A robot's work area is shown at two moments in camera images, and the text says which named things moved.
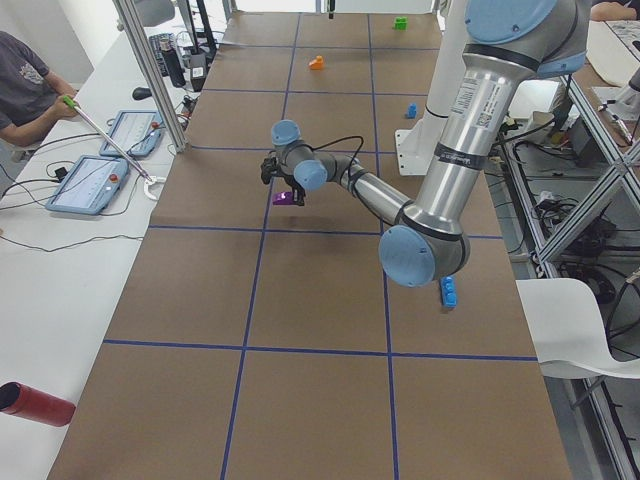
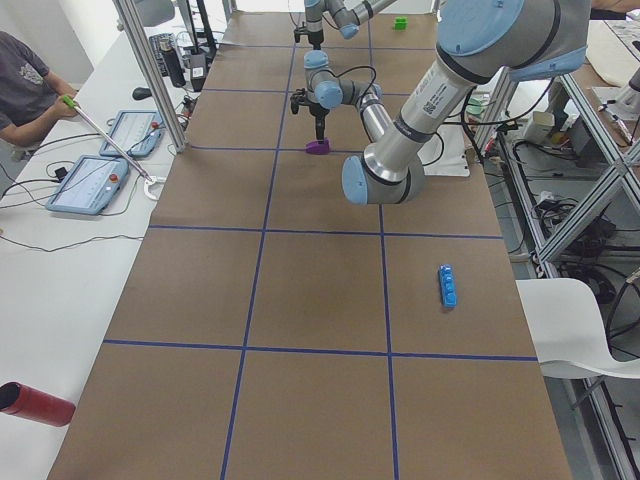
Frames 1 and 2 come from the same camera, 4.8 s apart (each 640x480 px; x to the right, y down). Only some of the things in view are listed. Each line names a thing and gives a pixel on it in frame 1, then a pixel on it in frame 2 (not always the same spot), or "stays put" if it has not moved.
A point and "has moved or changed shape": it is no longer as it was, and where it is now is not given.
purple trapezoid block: x=283 y=198 has moved or changed shape
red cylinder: x=19 y=399 stays put
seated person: x=31 y=99 stays put
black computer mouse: x=141 y=93 stays put
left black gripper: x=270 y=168 → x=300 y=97
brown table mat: x=262 y=341 stays put
